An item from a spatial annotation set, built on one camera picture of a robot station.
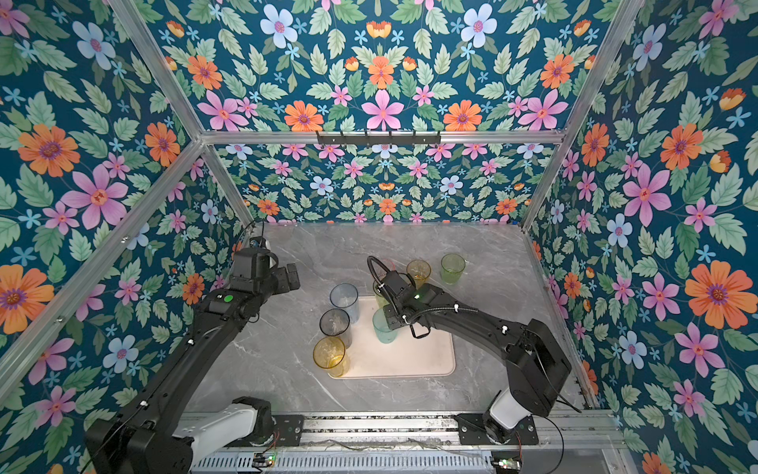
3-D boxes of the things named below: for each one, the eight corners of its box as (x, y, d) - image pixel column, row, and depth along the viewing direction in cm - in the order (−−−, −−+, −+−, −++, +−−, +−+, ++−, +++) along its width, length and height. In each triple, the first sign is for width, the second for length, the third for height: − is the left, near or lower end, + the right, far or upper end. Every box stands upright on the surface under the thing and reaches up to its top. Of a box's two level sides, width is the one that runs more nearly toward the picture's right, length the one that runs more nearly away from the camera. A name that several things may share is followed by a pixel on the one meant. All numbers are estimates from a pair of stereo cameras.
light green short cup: (440, 284, 104) (442, 271, 97) (438, 267, 109) (440, 253, 102) (462, 284, 104) (466, 271, 97) (460, 267, 109) (463, 253, 102)
